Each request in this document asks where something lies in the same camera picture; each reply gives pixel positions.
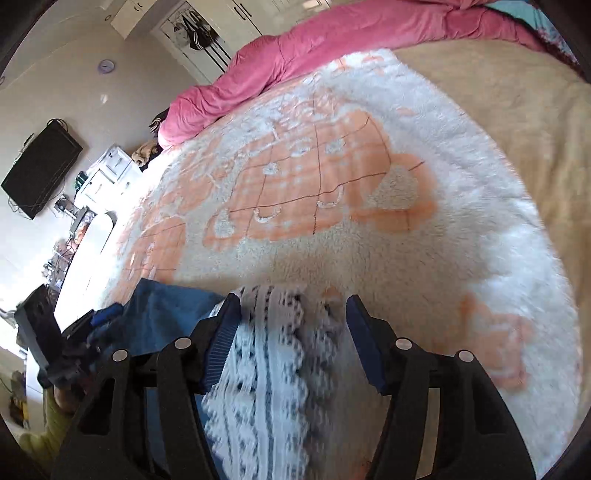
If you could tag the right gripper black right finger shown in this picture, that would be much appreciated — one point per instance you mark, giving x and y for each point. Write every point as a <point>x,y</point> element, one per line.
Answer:
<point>477,437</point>

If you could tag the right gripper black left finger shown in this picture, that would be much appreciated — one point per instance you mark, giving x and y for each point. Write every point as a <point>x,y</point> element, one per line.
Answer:
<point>139,419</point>

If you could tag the blue denim pants lace hem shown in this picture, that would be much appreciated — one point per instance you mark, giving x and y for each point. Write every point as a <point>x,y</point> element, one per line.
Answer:
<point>268,416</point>

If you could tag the green left sleeve forearm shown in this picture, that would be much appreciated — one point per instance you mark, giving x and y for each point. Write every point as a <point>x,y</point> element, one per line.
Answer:
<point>60,406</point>

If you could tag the white curved footboard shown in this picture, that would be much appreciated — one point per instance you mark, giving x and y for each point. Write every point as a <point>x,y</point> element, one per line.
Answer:
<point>77,295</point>

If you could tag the white drawer cabinet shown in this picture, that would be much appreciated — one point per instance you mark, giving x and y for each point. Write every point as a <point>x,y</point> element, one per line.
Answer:
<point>107,181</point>

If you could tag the pile of clothes on chair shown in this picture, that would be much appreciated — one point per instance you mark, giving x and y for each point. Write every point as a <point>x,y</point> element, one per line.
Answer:
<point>149,150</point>

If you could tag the white orange fleece blanket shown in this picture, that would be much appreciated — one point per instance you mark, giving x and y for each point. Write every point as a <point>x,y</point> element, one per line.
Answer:
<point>366,178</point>

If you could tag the beige bed sheet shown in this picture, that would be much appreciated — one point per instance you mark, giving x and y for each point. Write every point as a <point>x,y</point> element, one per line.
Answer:
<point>537,109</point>

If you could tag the hanging bags on door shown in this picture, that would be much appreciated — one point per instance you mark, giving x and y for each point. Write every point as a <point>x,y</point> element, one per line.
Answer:
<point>191,30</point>

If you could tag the white wardrobe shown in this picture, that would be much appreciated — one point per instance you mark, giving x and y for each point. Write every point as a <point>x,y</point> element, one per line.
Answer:
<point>236,22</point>

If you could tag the floral teal pink cloth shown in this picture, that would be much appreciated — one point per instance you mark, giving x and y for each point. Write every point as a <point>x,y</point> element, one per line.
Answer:
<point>527,12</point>

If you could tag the pink duvet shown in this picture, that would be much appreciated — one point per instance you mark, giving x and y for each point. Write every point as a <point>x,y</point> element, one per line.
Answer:
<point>355,27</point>

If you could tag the black wall television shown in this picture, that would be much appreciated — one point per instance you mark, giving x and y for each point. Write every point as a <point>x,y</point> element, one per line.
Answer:
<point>41,168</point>

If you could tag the purple wall clock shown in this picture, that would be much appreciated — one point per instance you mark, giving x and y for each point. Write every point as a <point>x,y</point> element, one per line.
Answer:
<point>106,66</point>

